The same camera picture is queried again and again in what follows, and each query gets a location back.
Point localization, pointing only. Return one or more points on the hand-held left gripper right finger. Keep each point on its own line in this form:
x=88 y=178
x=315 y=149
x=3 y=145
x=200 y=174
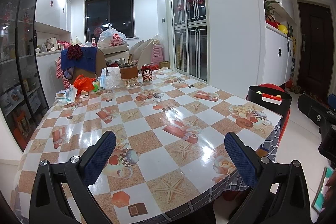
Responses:
x=240 y=161

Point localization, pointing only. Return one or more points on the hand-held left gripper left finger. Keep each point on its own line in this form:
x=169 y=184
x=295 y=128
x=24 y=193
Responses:
x=101 y=158

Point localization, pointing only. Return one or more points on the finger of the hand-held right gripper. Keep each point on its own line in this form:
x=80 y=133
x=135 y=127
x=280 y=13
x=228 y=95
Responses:
x=311 y=108

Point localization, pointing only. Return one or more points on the red box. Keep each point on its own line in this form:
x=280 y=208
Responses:
x=271 y=98

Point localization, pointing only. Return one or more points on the black trash bin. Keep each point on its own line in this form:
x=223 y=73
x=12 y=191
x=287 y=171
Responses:
x=267 y=113

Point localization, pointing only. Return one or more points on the red plastic stool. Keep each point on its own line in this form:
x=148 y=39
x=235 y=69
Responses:
x=284 y=124

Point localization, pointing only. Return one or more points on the teal box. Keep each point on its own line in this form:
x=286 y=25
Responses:
x=320 y=192

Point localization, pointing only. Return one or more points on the dark brown entrance door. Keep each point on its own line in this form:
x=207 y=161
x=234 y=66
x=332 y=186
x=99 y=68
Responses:
x=312 y=48

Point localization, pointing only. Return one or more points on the white cabinet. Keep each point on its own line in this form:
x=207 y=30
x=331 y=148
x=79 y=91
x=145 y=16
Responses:
x=277 y=53

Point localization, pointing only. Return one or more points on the small printed carton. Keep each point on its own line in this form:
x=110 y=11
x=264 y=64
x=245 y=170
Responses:
x=84 y=94

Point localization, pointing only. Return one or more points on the checkered floral tablecloth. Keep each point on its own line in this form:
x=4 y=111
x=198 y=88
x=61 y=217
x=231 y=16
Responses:
x=157 y=121

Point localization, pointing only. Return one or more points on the white paper bag teal print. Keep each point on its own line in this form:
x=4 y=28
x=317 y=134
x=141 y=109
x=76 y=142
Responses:
x=67 y=94

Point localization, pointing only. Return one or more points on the green round cap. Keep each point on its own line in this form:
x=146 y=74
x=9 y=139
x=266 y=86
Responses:
x=96 y=85

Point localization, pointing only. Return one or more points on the orange plastic bag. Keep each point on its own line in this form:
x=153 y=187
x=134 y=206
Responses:
x=84 y=83

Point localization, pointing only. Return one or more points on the clear plastic bag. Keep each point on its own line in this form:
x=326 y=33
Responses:
x=114 y=78

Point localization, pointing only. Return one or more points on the yellow balloon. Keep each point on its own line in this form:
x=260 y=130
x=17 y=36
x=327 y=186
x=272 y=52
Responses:
x=283 y=28

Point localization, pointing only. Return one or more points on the glass cup with brown sleeve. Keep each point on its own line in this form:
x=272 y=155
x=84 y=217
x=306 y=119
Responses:
x=128 y=73

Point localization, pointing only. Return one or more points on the red checked cloth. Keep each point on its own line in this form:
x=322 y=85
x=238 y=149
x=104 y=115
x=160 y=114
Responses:
x=61 y=74

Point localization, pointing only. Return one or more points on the brown chair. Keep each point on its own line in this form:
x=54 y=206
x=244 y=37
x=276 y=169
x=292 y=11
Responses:
x=99 y=62

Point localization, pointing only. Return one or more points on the red cartoon drink can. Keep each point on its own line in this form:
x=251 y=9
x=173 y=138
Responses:
x=147 y=73

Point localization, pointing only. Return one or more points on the blue cloth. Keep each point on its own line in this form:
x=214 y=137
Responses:
x=82 y=60

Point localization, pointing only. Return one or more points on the potted plant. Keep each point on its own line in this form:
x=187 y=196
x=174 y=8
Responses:
x=270 y=10

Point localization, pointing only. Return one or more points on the white side table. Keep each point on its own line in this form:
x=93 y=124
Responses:
x=116 y=52

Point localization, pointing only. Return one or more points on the dark red fabric flower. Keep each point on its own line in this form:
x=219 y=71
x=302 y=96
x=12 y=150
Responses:
x=74 y=52

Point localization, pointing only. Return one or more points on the beige chair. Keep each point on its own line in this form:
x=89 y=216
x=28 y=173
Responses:
x=136 y=52
x=147 y=53

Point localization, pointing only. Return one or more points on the cardboard box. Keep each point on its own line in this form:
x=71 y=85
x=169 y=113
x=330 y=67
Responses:
x=164 y=64

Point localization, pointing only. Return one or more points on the stack of pink stools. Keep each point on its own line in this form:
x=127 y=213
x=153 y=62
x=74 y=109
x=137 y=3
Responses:
x=157 y=54

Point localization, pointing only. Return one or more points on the white plastic bag red print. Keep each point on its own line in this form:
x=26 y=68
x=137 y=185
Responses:
x=113 y=39

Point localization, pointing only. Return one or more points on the white appliance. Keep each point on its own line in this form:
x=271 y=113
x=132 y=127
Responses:
x=52 y=43

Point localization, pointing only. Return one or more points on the glass display cabinet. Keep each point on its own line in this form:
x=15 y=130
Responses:
x=18 y=56

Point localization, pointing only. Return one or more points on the dark window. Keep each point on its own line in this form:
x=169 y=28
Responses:
x=109 y=18

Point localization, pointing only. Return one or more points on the sliding glass door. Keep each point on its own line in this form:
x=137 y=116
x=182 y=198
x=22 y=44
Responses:
x=189 y=27

